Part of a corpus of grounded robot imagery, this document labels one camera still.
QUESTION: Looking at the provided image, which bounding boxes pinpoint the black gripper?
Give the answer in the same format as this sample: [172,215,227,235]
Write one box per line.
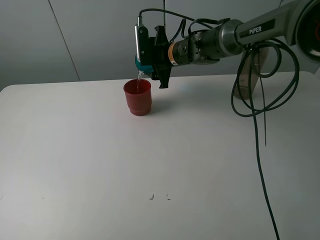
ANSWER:
[152,25,200,89]

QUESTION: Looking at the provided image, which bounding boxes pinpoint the teal translucent plastic cup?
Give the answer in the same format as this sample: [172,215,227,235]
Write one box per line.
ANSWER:
[135,55,154,78]

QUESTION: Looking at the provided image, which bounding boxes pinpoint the clear brown plastic bottle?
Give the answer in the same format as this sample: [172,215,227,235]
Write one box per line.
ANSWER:
[232,46,272,101]

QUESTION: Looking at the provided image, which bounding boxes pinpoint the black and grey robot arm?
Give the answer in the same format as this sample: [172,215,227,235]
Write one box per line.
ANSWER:
[151,0,320,89]

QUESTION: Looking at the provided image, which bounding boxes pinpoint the red plastic cup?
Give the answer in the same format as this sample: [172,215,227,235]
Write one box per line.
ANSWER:
[123,79,152,116]

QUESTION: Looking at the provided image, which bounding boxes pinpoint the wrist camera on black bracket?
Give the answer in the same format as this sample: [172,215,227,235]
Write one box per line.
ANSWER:
[134,15,153,66]

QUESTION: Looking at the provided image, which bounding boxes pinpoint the black cable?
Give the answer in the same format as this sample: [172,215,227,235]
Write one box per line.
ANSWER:
[137,8,300,240]

